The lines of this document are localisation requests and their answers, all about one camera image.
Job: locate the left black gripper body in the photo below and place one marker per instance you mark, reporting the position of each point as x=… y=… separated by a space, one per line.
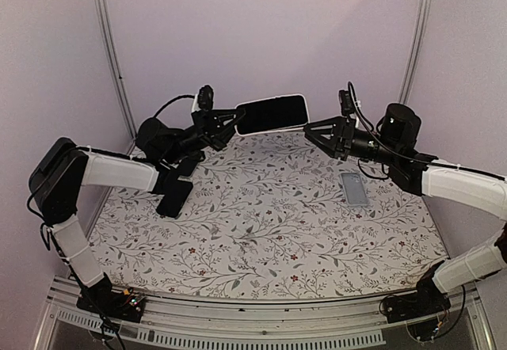
x=202 y=138

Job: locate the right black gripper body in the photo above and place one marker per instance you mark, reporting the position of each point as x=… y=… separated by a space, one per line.
x=364 y=149

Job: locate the black phone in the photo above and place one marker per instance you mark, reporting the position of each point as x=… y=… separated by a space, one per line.
x=187 y=166
x=174 y=197

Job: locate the pink phone case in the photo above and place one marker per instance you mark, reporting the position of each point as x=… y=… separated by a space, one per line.
x=272 y=114

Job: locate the light blue phone case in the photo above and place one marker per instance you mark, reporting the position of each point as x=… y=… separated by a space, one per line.
x=354 y=191

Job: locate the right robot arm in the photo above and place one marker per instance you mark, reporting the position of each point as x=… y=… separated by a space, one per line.
x=421 y=175

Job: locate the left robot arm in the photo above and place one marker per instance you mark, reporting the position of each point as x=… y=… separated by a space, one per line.
x=170 y=156

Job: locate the black phone on table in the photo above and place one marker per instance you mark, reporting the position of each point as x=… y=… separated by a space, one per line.
x=174 y=197

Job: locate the floral table mat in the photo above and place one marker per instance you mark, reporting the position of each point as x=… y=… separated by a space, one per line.
x=267 y=219

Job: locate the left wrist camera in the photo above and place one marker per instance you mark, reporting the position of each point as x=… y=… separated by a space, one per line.
x=204 y=99

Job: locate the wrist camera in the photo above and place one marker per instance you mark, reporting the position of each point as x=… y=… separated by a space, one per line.
x=204 y=99
x=347 y=103

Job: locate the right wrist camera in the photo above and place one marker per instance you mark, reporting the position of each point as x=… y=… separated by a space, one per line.
x=347 y=103

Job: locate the right rear aluminium post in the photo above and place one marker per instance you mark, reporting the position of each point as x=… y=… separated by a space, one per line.
x=422 y=19

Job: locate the aluminium post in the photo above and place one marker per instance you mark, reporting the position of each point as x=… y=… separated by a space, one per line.
x=114 y=66
x=422 y=19

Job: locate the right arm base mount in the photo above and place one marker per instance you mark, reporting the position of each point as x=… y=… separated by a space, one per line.
x=424 y=314

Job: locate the left rear aluminium post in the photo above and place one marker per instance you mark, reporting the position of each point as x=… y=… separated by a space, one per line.
x=114 y=66

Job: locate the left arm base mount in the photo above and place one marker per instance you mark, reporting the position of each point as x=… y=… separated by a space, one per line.
x=124 y=305

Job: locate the front aluminium rail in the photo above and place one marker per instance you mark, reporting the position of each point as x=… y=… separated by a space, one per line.
x=186 y=322

